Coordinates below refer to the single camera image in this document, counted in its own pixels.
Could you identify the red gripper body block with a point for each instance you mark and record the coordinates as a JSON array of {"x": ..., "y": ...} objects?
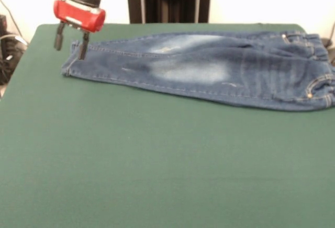
[{"x": 78, "y": 17}]

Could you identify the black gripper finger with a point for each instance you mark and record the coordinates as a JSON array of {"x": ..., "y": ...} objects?
[
  {"x": 84, "y": 47},
  {"x": 58, "y": 38}
]

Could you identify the blue denim jeans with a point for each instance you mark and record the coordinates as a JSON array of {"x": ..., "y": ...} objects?
[{"x": 209, "y": 68}]

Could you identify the dark green table cloth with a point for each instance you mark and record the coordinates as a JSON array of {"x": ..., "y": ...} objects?
[{"x": 131, "y": 160}]

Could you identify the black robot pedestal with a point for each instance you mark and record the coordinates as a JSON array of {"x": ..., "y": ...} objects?
[{"x": 170, "y": 0}]

